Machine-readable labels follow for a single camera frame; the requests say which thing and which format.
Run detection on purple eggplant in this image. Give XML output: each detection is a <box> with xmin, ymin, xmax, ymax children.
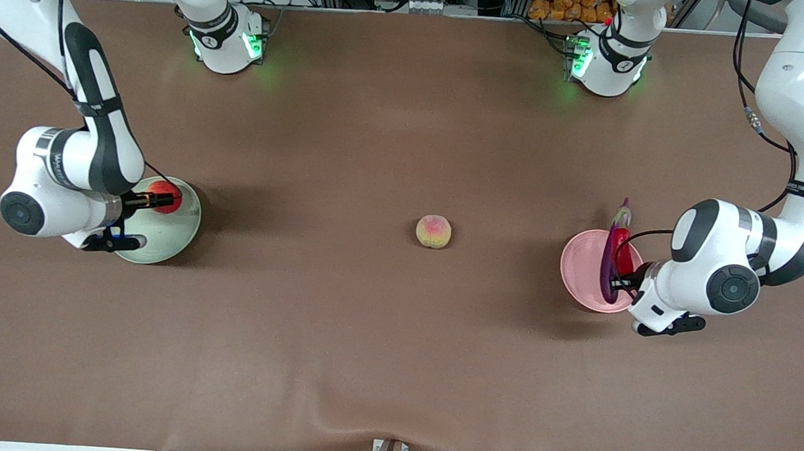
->
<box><xmin>598</xmin><ymin>196</ymin><xmax>633</xmax><ymax>305</ymax></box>

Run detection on red apple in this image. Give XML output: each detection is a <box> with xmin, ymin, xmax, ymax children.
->
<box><xmin>145</xmin><ymin>179</ymin><xmax>185</xmax><ymax>217</ymax></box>

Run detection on red chili pepper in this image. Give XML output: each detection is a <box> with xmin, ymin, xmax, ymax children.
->
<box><xmin>611</xmin><ymin>227</ymin><xmax>638</xmax><ymax>279</ymax></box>

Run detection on yellow pink peach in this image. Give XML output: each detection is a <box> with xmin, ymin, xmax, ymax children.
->
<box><xmin>414</xmin><ymin>213</ymin><xmax>454</xmax><ymax>251</ymax></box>

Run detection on pink round plate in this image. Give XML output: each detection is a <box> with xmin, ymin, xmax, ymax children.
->
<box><xmin>557</xmin><ymin>227</ymin><xmax>650</xmax><ymax>317</ymax></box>

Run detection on green round plate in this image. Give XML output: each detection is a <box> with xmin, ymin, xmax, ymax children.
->
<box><xmin>113</xmin><ymin>173</ymin><xmax>205</xmax><ymax>268</ymax></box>

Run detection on brown table cloth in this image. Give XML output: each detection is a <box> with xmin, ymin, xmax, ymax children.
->
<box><xmin>0</xmin><ymin>0</ymin><xmax>804</xmax><ymax>451</ymax></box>

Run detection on pile of orange items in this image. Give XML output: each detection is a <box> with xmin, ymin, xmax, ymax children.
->
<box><xmin>527</xmin><ymin>0</ymin><xmax>618</xmax><ymax>27</ymax></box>

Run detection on small white power strip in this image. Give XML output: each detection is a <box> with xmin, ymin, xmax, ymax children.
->
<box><xmin>407</xmin><ymin>0</ymin><xmax>455</xmax><ymax>16</ymax></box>

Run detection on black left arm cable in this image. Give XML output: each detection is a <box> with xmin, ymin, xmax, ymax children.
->
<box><xmin>611</xmin><ymin>0</ymin><xmax>804</xmax><ymax>311</ymax></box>

